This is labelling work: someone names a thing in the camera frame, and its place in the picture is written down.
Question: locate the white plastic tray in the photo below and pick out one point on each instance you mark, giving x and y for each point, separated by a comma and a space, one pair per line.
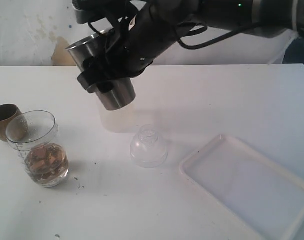
264, 195

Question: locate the frosted plastic tall container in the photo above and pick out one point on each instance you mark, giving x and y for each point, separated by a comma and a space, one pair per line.
117, 121

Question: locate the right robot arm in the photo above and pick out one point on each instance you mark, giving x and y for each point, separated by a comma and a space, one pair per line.
207, 22

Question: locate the clear plastic dome lid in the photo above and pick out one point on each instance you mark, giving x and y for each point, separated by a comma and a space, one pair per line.
148, 148

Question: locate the brown wooden pieces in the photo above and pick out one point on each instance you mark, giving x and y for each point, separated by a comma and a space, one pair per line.
46, 160

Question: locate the brown wooden cup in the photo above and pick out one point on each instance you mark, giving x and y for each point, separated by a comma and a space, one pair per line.
10, 114

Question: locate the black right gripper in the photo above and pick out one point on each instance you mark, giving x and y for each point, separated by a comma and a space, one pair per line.
139, 37

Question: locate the clear measuring shaker cup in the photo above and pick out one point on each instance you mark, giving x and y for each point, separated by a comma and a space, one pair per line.
34, 137

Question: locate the stainless steel cup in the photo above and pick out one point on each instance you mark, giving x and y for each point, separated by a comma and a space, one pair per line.
92, 46

